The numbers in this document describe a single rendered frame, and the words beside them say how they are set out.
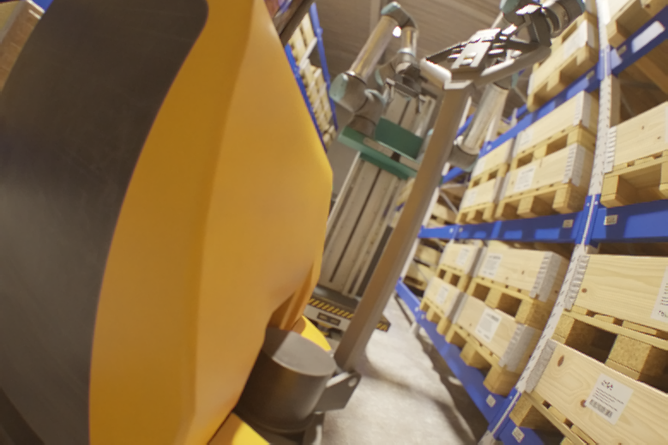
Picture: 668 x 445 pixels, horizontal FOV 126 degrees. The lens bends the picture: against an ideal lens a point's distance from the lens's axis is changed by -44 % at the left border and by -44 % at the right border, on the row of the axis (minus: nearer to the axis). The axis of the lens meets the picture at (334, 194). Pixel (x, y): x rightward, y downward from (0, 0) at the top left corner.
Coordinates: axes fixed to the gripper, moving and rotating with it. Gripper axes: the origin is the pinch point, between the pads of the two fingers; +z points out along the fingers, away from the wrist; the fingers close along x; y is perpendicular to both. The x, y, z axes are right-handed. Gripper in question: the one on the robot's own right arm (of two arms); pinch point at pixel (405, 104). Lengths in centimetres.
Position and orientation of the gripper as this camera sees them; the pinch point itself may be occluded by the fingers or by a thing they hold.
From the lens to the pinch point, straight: 126.5
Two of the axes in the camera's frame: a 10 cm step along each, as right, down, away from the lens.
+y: -3.9, 3.5, 8.5
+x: -9.1, -3.1, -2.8
